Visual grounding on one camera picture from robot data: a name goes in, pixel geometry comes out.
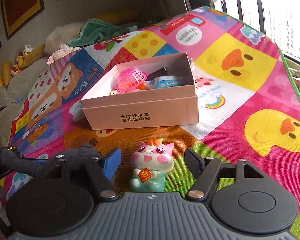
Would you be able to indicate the framed red picture left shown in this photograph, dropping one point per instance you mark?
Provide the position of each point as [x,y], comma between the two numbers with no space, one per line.
[17,12]

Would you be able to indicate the small red-capped white bottle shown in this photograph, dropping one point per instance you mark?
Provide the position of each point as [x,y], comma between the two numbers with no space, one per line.
[113,92]

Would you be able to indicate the pink white cloth bundle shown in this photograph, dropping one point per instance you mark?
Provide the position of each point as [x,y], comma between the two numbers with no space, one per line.
[63,50]

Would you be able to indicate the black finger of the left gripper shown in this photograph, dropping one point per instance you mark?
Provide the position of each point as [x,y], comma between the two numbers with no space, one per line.
[10,155]

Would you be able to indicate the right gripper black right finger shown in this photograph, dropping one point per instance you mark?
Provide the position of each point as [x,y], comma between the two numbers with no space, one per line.
[206,172]

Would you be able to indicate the pink plastic strainer scoop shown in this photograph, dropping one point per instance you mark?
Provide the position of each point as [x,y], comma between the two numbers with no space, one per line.
[129,79]

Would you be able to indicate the yellow cushion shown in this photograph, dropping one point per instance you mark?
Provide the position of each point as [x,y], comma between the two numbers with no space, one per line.
[119,17]

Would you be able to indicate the blue wet wipes pack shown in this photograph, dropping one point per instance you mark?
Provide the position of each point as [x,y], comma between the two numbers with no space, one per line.
[165,82]

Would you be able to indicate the beige pillow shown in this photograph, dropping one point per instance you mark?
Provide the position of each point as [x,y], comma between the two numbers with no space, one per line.
[61,35]

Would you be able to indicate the yellow plush toys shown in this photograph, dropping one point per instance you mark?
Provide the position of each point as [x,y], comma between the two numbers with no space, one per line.
[24,59]

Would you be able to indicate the orange pumpkin bowl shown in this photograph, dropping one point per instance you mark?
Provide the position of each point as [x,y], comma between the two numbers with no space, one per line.
[142,86]

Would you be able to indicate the colourful cartoon play mat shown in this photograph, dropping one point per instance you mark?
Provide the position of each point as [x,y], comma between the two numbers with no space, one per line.
[248,105]

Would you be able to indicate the pink cardboard box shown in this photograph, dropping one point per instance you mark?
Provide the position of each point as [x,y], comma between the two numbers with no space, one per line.
[157,107]

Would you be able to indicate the small potted plant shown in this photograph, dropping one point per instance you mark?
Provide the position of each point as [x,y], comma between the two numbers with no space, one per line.
[296,76]

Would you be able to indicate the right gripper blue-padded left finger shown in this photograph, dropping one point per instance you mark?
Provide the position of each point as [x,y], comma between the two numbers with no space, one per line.
[101,170]

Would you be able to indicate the green towel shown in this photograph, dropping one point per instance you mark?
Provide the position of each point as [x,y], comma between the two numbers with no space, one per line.
[96,31]

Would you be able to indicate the black plush toy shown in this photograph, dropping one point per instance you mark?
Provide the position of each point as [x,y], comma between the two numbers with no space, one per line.
[32,167]

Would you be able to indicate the pink cow figurine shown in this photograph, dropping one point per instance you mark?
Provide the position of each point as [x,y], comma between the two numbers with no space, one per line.
[151,162]

